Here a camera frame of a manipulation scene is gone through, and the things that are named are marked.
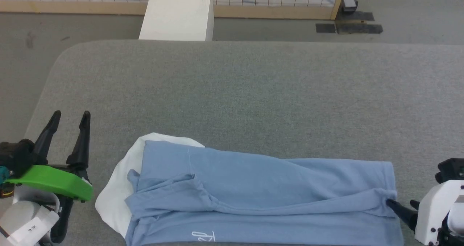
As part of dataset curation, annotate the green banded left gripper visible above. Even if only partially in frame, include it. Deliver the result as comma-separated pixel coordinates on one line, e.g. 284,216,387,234
5,110,94,244

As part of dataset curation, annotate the light blue shirt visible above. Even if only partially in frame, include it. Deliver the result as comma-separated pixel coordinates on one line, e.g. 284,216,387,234
95,132,405,246

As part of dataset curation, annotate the white box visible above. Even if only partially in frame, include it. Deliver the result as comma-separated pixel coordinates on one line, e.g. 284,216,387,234
138,0,215,42

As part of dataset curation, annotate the small black floor mat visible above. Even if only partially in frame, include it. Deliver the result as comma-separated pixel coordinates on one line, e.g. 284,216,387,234
315,23,336,34

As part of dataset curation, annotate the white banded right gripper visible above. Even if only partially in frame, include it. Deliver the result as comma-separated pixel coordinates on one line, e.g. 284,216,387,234
386,180,464,245

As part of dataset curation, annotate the large black floor mat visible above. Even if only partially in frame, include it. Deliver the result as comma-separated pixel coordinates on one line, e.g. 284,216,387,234
335,11,384,35

